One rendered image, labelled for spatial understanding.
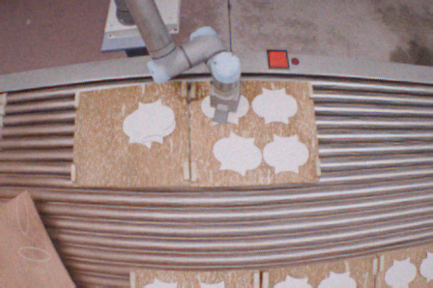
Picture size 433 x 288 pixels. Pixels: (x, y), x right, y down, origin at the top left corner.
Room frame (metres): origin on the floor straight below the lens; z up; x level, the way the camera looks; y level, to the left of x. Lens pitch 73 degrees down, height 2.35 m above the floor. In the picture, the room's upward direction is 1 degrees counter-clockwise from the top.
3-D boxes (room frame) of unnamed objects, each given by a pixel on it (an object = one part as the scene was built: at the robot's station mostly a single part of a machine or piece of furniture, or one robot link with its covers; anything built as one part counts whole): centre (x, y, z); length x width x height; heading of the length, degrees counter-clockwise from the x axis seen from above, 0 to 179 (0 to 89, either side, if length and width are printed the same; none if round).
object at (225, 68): (0.56, -0.03, 1.20); 0.09 x 0.08 x 0.11; 26
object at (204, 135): (0.47, -0.12, 0.93); 0.41 x 0.35 x 0.02; 90
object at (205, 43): (0.64, 0.03, 1.20); 0.11 x 0.11 x 0.08; 26
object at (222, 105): (0.53, -0.02, 1.04); 0.12 x 0.09 x 0.16; 165
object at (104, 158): (0.47, 0.29, 0.93); 0.41 x 0.35 x 0.02; 92
